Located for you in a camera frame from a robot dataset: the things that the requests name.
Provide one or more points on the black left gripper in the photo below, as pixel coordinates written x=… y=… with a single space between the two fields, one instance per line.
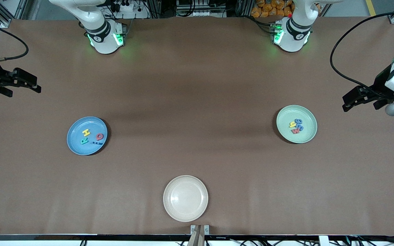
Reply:
x=381 y=84

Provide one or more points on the blue foam lowercase g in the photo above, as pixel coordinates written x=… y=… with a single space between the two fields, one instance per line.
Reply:
x=299 y=120

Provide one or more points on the light blue foam lowercase m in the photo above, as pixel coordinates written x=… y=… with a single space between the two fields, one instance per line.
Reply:
x=300 y=127

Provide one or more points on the pink foam letter M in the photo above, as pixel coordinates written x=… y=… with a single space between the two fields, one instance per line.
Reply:
x=297 y=131

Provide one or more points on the yellow foam lowercase h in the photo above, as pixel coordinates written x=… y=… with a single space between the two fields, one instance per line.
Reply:
x=292 y=125

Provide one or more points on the yellow foam uppercase H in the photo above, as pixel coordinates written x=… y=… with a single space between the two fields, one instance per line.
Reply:
x=85 y=132

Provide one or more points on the teal foam letter R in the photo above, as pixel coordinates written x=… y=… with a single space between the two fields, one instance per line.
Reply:
x=84 y=140

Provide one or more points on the pink foam letter Q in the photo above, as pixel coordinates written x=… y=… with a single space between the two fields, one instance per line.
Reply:
x=97 y=137

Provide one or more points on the dark blue foam letter W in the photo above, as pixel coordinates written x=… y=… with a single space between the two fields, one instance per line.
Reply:
x=96 y=143

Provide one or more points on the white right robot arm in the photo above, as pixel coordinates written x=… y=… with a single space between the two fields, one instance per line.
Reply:
x=97 y=34

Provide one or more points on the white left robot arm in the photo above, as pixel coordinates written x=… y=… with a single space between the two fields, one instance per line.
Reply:
x=296 y=34

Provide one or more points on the green plate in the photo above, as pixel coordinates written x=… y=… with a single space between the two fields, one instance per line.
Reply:
x=296 y=137

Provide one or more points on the blue plate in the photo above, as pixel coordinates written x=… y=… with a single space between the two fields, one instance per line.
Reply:
x=77 y=147

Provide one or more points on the beige plate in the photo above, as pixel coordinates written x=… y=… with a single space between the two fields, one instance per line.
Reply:
x=185 y=198

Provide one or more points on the bag of orange items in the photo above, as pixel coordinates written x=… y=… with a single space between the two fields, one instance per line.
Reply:
x=268 y=8

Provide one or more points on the white power strip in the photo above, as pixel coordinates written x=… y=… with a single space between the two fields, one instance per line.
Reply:
x=207 y=13
x=125 y=6

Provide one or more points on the white paper tag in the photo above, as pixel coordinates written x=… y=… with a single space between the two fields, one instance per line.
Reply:
x=323 y=241

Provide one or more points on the metal table edge bracket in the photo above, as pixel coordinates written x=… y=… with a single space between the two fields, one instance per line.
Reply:
x=193 y=228

